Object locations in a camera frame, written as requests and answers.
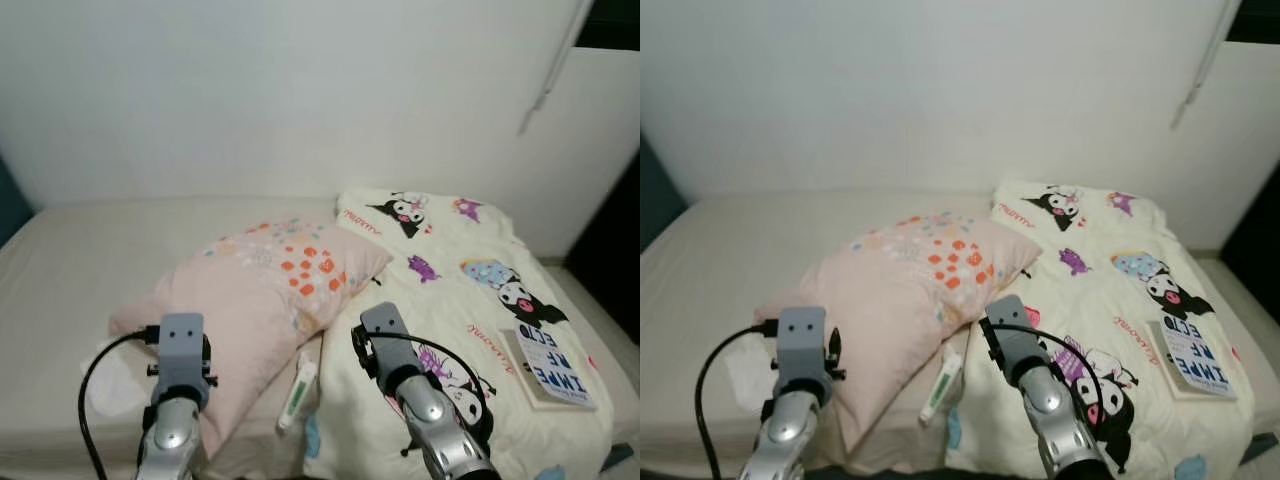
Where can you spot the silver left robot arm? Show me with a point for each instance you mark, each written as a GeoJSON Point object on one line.
{"type": "Point", "coordinates": [172, 437]}
{"type": "Point", "coordinates": [790, 435]}

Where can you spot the cream cartoon print blanket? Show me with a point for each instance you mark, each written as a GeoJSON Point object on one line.
{"type": "Point", "coordinates": [1110, 300]}
{"type": "Point", "coordinates": [450, 300]}

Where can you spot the white green tube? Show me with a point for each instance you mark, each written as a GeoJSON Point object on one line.
{"type": "Point", "coordinates": [940, 388]}
{"type": "Point", "coordinates": [297, 397]}

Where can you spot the pink dotted pillow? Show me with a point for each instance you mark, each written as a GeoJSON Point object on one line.
{"type": "Point", "coordinates": [890, 290]}
{"type": "Point", "coordinates": [250, 290]}

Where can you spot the bed mattress cream sheet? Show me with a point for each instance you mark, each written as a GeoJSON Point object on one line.
{"type": "Point", "coordinates": [100, 260]}
{"type": "Point", "coordinates": [760, 250]}

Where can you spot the white blind wand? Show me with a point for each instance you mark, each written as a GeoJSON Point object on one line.
{"type": "Point", "coordinates": [1205, 70]}
{"type": "Point", "coordinates": [553, 75]}

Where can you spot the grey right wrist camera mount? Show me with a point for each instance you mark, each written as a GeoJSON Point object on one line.
{"type": "Point", "coordinates": [1015, 330]}
{"type": "Point", "coordinates": [388, 335]}

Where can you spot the white paper tissue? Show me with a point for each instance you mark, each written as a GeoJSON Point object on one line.
{"type": "Point", "coordinates": [112, 385]}
{"type": "Point", "coordinates": [748, 380]}

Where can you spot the dark window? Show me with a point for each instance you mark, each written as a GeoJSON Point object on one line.
{"type": "Point", "coordinates": [1255, 20]}
{"type": "Point", "coordinates": [612, 25]}

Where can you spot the white book blue letters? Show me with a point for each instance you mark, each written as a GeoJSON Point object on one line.
{"type": "Point", "coordinates": [1195, 362]}
{"type": "Point", "coordinates": [550, 370]}

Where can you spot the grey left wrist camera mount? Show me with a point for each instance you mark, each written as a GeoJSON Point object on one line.
{"type": "Point", "coordinates": [800, 345]}
{"type": "Point", "coordinates": [182, 350]}

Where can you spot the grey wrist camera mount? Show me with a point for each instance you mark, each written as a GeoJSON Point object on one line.
{"type": "Point", "coordinates": [182, 350]}
{"type": "Point", "coordinates": [1015, 330]}
{"type": "Point", "coordinates": [388, 335]}
{"type": "Point", "coordinates": [800, 345]}

